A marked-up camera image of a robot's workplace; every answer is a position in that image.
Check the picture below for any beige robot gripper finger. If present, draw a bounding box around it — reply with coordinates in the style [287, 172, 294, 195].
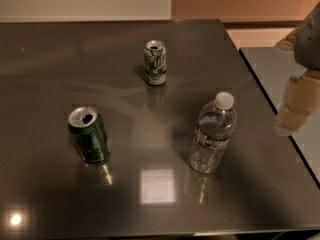
[274, 69, 320, 136]

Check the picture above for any clear plastic water bottle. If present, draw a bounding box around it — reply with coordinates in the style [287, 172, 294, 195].
[189, 92, 237, 174]

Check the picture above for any grey side table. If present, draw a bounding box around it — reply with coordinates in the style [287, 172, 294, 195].
[239, 47, 320, 186]

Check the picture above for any white 7up soda can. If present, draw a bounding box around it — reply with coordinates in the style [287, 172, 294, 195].
[144, 40, 167, 86]

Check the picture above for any green soda can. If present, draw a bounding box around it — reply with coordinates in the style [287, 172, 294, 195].
[68, 106, 110, 164]

